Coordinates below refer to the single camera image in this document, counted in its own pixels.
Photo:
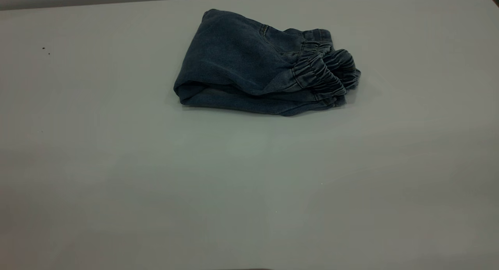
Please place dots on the blue denim shorts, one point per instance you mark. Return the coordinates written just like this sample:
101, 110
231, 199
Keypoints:
234, 55

